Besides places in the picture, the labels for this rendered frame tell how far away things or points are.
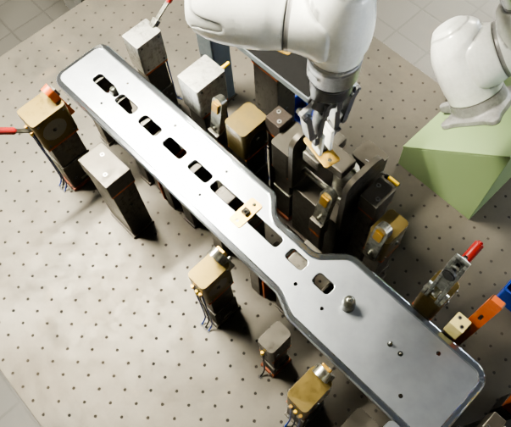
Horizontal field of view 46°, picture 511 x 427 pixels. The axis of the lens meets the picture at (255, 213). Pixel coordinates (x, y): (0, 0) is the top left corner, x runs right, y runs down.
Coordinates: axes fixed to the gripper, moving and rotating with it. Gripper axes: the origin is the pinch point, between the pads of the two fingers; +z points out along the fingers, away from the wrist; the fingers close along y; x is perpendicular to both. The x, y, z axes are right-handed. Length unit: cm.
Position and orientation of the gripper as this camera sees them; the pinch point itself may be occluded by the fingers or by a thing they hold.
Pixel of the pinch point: (323, 138)
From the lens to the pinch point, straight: 121.1
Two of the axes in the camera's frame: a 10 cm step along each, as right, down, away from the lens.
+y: -8.5, 4.9, -2.1
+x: 5.3, 7.6, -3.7
